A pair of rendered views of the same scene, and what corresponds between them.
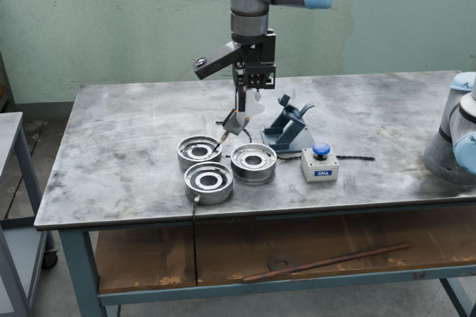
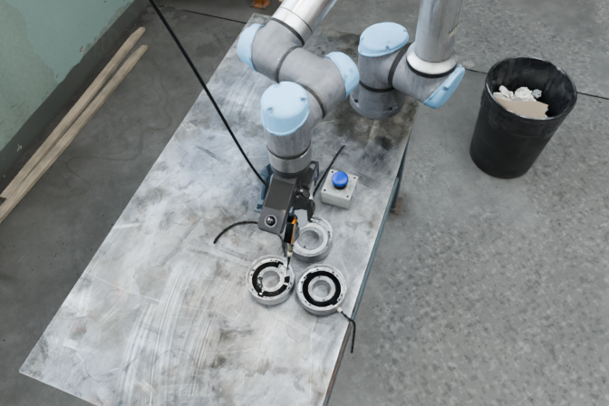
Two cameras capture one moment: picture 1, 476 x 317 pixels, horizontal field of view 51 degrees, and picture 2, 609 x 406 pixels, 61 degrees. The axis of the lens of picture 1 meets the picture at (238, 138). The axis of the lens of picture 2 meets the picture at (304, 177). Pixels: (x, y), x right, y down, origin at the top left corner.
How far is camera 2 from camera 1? 85 cm
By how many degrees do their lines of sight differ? 46
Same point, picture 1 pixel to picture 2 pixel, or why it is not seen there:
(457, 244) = not seen: hidden behind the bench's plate
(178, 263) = not seen: hidden behind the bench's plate
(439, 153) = (379, 104)
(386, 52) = (67, 15)
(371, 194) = (384, 172)
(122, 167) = (240, 365)
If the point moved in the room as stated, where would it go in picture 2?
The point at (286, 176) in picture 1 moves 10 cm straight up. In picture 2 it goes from (333, 221) to (333, 198)
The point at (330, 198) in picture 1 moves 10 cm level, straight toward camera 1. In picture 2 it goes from (377, 203) to (411, 226)
